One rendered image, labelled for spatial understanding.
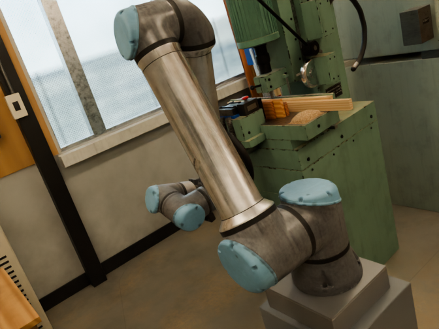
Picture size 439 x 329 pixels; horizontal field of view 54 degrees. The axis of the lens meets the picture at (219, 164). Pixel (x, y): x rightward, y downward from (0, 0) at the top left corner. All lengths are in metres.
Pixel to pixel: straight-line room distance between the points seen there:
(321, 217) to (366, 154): 1.02
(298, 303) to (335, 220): 0.24
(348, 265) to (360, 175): 0.91
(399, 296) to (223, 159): 0.61
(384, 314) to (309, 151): 0.73
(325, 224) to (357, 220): 0.97
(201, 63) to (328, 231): 0.54
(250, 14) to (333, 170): 0.72
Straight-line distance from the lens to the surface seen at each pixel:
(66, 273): 2.92
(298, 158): 1.67
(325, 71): 1.86
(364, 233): 2.11
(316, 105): 1.72
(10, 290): 2.10
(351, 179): 1.96
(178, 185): 1.44
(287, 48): 1.86
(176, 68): 1.02
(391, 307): 1.25
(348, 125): 1.92
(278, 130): 1.68
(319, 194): 1.05
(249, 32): 1.76
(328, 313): 1.13
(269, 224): 0.98
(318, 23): 1.85
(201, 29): 1.13
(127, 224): 2.98
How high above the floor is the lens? 1.35
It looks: 19 degrees down
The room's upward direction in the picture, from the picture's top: 17 degrees counter-clockwise
